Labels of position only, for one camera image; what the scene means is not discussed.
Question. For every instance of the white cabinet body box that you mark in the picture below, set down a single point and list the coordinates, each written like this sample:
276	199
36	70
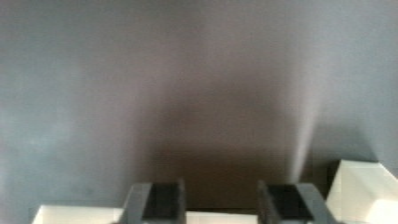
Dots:
102	215

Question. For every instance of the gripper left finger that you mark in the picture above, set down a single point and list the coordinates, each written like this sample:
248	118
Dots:
155	205

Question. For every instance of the white U-shaped fence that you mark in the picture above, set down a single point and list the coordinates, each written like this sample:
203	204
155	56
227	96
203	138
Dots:
363	195

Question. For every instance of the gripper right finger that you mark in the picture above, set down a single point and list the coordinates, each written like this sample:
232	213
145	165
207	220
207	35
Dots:
292	204

